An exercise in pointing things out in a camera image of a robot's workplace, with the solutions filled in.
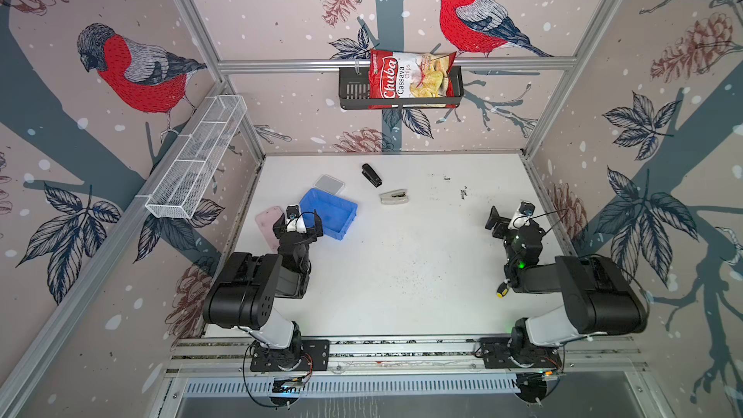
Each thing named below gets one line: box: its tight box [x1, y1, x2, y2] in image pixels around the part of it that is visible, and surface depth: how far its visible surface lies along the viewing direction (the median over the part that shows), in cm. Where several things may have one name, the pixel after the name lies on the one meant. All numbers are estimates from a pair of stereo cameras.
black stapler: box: [360, 162, 383, 189], surface depth 113 cm
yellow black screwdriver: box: [496, 281, 509, 299], surface depth 85 cm
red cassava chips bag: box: [367, 49, 458, 110], surface depth 90 cm
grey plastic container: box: [312, 174, 346, 196], surface depth 115 cm
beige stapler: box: [379, 188, 410, 206], surface depth 108 cm
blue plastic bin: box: [298, 187, 359, 241], surface depth 105 cm
